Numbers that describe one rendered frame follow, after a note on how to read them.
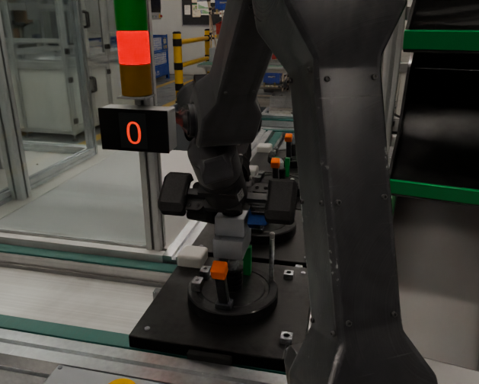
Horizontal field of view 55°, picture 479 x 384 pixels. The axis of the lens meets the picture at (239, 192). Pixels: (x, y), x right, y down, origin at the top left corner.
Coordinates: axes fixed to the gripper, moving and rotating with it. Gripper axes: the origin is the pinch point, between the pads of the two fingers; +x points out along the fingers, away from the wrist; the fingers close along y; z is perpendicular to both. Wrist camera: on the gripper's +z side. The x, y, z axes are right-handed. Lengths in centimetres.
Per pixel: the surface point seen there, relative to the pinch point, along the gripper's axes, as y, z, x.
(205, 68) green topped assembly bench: 146, 361, 351
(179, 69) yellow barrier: 232, 462, 462
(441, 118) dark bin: -27.5, 12.9, -7.5
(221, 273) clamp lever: -0.4, -10.0, -2.3
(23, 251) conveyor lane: 44.7, -3.0, 18.9
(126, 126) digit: 20.0, 13.4, -1.8
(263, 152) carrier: 8, 53, 64
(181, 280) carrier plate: 9.6, -6.9, 12.7
